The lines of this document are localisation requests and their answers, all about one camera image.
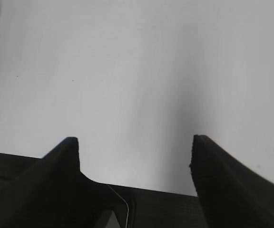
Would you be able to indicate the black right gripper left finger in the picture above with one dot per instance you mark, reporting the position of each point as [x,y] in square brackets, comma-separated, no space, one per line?
[52,192]

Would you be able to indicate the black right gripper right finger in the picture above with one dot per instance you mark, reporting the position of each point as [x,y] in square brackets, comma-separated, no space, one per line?
[231,195]

